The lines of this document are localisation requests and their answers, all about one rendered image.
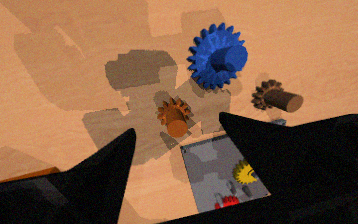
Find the red gear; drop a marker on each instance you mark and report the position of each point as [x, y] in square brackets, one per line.
[228, 201]

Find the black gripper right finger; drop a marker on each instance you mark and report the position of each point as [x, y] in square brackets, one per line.
[275, 152]

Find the yellow gear with black stripe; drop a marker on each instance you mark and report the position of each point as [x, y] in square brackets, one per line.
[242, 174]

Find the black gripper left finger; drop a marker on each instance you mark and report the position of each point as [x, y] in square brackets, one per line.
[92, 190]

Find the grey flat board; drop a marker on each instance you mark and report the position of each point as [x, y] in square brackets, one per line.
[209, 165]

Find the blue gear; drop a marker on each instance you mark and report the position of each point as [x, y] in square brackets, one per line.
[217, 57]

